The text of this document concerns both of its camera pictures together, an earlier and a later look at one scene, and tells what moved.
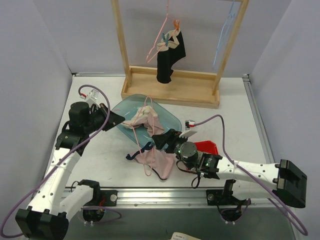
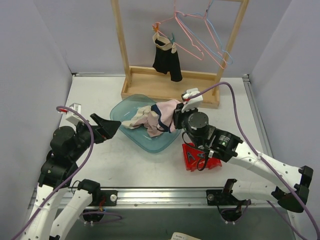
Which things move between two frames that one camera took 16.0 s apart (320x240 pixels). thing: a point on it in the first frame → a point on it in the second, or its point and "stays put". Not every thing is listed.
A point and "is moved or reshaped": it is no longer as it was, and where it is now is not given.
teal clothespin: x=148 y=146 is moved or reshaped
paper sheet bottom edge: x=181 y=236 stays put
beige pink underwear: x=146 y=116 stays put
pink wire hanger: x=153 y=134 → x=210 y=32
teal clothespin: x=166 y=41 → x=173 y=39
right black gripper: x=169 y=141 → x=178 y=118
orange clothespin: x=176 y=26 → x=155 y=26
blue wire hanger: x=224 y=30 → x=212 y=31
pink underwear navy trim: x=161 y=163 → x=166 y=111
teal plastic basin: x=127 y=107 stays put
